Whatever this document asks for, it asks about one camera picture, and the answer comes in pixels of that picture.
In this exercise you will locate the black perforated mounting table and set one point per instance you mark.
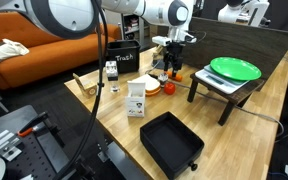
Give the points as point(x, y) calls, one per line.
point(34, 156)

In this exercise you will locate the black trash bin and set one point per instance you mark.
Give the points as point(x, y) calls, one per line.
point(124, 61)

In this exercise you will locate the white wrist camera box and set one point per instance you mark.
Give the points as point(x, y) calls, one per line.
point(160, 40)

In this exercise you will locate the gray metal table frame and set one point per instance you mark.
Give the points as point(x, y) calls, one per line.
point(120, 163)

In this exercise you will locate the aluminium rail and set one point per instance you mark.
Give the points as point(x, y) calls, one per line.
point(2, 145)

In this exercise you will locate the orange sofa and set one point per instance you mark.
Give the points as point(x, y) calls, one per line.
point(50, 56)

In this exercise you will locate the white kitchen scale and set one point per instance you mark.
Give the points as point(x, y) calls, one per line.
point(217, 82)

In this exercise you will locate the red toy tomato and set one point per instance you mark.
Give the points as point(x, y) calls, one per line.
point(170, 89)

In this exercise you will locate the metal storage shelf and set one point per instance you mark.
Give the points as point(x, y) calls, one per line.
point(134, 28)

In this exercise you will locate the small wooden block box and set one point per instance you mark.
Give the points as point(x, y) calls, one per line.
point(90, 89)

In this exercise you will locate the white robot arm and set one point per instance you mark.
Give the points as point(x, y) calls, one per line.
point(67, 13)

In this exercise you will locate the black drawer tray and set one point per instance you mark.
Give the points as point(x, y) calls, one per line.
point(170, 143)

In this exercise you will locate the white printed carton box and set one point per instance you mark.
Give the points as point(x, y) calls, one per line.
point(135, 103)

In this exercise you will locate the white cloth bag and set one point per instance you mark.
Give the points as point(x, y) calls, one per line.
point(10, 50)

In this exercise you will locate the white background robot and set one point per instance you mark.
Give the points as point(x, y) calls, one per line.
point(232, 13)

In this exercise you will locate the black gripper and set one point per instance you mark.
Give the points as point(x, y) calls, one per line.
point(174, 51)

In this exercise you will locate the small dark wooden stand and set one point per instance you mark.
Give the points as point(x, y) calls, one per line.
point(240, 95)

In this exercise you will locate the green round plate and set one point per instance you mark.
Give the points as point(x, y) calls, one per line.
point(235, 68)

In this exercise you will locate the orange toy carrot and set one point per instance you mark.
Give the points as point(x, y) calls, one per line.
point(178, 78)

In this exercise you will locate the toy bread slice stack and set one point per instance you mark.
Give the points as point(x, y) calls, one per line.
point(150, 85)

